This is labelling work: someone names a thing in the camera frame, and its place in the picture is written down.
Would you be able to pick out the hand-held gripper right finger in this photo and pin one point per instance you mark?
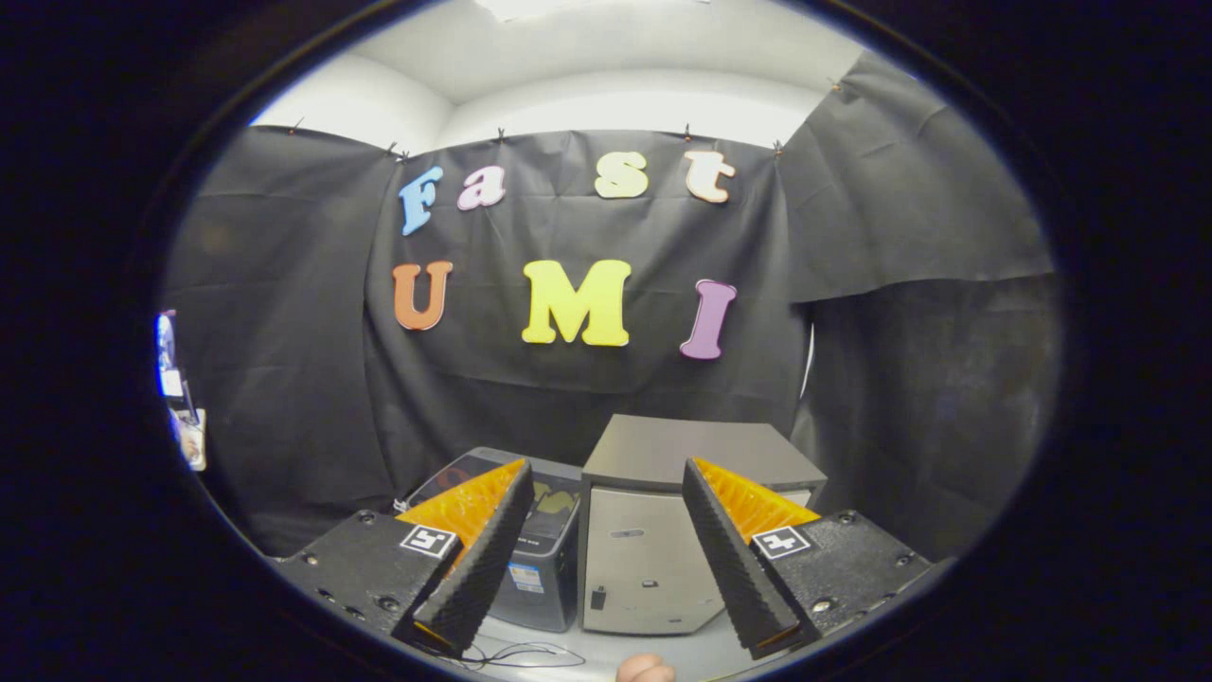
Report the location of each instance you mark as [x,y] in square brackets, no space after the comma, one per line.
[729,559]

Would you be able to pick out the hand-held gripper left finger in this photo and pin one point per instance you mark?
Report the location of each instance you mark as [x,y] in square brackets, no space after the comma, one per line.
[483,559]

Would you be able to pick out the grey washing machine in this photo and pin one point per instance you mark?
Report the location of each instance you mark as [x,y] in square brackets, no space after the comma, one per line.
[544,587]

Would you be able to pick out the dark washing machine lid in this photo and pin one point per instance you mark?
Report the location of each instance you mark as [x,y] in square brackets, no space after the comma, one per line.
[554,493]

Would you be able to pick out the beige cabinet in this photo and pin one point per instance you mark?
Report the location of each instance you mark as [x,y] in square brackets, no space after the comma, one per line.
[634,568]

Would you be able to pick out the black backdrop cloth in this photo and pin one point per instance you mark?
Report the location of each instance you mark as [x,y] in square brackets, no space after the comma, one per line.
[568,398]

